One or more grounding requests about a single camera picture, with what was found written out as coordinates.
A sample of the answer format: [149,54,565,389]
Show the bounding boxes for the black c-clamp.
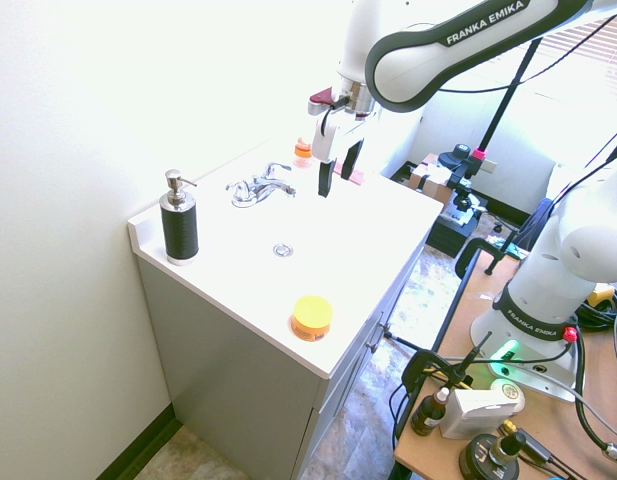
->
[455,238,512,277]
[393,330,493,451]

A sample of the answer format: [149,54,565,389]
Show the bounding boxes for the yellow lid orange jar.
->
[289,295,335,345]

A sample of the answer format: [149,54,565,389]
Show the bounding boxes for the black camera stand pole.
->
[471,34,545,166]

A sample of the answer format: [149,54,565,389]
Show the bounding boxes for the dark dropper bottle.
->
[410,386,451,437]

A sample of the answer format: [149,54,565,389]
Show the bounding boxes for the yellow black tool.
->
[586,282,617,313]

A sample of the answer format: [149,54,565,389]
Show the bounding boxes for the small dark gold-cap bottle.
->
[489,420,528,468]

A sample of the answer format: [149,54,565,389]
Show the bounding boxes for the window blinds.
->
[440,24,617,166]

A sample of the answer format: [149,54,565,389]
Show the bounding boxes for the red grey wrist camera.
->
[308,86,350,117]

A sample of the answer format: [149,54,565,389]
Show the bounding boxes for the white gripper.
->
[310,108,380,199]

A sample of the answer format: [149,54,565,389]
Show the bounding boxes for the chrome sink faucet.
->
[224,161,297,209]

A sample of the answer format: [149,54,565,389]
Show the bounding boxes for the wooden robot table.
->
[393,247,617,480]

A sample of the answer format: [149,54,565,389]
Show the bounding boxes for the black round jar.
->
[459,432,525,480]

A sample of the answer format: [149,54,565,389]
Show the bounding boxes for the black microscope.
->
[424,142,499,259]

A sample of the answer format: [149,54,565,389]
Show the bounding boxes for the white sink countertop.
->
[127,133,445,377]

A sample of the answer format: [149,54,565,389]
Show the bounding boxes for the grey vanity cabinet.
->
[133,234,429,480]

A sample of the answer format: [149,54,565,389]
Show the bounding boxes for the round white tin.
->
[488,378,527,414]

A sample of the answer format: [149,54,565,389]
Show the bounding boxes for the brown cardboard box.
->
[406,152,456,203]

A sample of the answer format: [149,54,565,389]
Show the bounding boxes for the white cardboard box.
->
[439,388,520,441]

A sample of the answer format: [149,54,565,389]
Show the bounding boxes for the black chrome soap dispenser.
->
[159,169,201,267]

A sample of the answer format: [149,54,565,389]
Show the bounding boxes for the pink sponge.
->
[333,163,367,186]

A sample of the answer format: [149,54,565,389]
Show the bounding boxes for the orange cap clear bottle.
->
[292,136,316,170]

